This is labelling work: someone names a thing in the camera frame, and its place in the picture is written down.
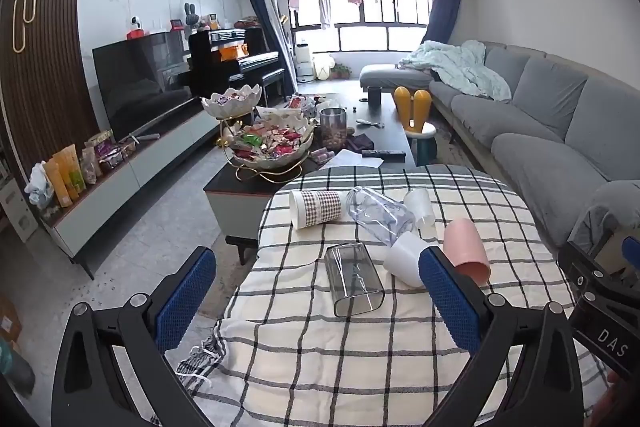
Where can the grey rabbit figurine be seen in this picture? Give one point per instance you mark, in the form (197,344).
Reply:
(190,17)

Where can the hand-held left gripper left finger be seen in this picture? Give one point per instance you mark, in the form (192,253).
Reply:
(184,304)

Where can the pink cup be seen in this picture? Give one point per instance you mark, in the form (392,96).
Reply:
(465,247)

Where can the white floor appliance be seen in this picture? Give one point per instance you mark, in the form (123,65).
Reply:
(303,62)

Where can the white crumpled cloth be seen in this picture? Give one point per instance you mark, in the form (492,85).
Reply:
(39,184)

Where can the grey transparent square cup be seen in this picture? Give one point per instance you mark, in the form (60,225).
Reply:
(356,279)

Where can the grey sofa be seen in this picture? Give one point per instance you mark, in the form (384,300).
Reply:
(540,107)

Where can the grey television cabinet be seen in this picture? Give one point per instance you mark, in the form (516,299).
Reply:
(150,162)

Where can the black piano bench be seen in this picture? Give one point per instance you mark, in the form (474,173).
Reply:
(270,79)

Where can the large candy bowl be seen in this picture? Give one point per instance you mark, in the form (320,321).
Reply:
(272,144)

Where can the grey remote control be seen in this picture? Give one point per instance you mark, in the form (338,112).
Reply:
(145,137)

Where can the black cup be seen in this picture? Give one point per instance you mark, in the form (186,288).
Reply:
(374,94)

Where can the potted plant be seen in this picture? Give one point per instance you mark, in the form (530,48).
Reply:
(341,71)

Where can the clear plastic cup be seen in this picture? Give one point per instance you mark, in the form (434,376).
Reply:
(380,214)

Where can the light blue blanket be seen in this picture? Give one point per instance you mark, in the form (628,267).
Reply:
(465,67)

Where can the translucent white cup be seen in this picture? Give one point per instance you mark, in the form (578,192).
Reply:
(419,204)

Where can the flat screen television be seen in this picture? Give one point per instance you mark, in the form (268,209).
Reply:
(140,79)

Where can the red box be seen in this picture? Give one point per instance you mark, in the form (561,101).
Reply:
(135,34)

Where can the orange snack packets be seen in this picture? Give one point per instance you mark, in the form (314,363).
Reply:
(65,174)

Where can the yellow rabbit ear stool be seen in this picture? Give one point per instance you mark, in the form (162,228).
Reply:
(412,107)

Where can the dark coffee table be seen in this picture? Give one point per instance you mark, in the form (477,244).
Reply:
(385,134)

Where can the small candy bowl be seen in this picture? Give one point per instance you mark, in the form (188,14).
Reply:
(231,101)

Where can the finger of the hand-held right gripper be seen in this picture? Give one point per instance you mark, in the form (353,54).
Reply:
(631,252)

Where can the metal spoon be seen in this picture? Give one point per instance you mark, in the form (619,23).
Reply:
(370,123)

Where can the black upright piano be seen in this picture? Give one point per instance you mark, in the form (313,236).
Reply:
(215,57)

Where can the black white checked tablecloth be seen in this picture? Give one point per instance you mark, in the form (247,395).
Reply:
(300,357)

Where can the black remote control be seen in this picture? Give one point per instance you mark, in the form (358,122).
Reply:
(382,153)

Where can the cardboard box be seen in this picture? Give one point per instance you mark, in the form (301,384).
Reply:
(9,319)

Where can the grey hanging garment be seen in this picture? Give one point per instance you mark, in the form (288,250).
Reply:
(325,12)

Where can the houndstooth sleeve paper cup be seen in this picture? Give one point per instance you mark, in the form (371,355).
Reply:
(315,207)

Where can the round white lamp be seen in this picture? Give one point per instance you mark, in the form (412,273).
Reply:
(323,67)

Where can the white security camera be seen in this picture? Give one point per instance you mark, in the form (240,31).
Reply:
(135,23)

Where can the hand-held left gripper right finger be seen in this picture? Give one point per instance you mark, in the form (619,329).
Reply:
(450,304)

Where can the gold paperclip wall decoration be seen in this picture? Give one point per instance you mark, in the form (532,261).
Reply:
(25,12)

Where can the purple cloth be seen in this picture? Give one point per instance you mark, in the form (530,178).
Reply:
(361,141)

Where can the gold bowl stand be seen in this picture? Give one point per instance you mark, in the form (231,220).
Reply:
(280,174)

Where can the white paper sheet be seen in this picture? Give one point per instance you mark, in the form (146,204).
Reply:
(352,159)

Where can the black frame window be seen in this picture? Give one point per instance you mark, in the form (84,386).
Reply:
(365,37)

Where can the glass jar of nuts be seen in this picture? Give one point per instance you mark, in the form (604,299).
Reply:
(332,129)

